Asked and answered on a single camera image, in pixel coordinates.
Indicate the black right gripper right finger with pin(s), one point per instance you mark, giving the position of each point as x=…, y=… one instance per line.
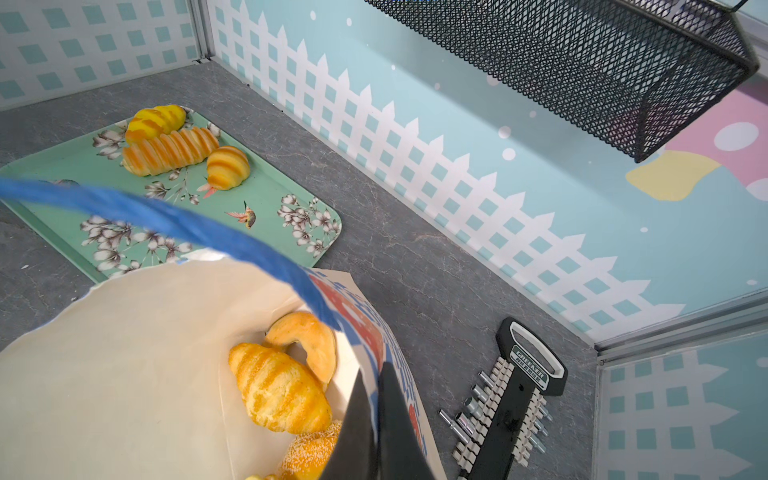
x=399, y=455

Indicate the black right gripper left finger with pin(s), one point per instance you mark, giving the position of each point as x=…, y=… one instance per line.
x=355, y=454

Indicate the golden fake croissant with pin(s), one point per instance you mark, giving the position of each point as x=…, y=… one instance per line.
x=279, y=393

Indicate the checkered paper croissant bag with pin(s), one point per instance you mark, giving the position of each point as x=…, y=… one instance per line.
x=133, y=381

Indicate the small striped round bun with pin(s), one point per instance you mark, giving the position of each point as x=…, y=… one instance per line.
x=227, y=168

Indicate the orange fake croissant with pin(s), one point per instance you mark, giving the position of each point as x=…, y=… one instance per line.
x=168, y=152

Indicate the yellow fake bread roll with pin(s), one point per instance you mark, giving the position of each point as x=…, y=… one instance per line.
x=152, y=122

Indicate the sesame fake bun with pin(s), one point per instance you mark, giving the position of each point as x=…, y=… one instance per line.
x=308, y=454

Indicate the glazed fake donut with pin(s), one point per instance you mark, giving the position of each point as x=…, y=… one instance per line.
x=316, y=339

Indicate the chrome socket long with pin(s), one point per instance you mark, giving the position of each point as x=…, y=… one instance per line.
x=454, y=427

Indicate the black socket set holder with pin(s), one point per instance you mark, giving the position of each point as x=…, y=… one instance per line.
x=504, y=413

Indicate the green floral serving tray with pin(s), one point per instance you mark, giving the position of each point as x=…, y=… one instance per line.
x=267, y=205

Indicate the black mesh wall basket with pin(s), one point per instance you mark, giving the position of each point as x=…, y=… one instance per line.
x=633, y=74

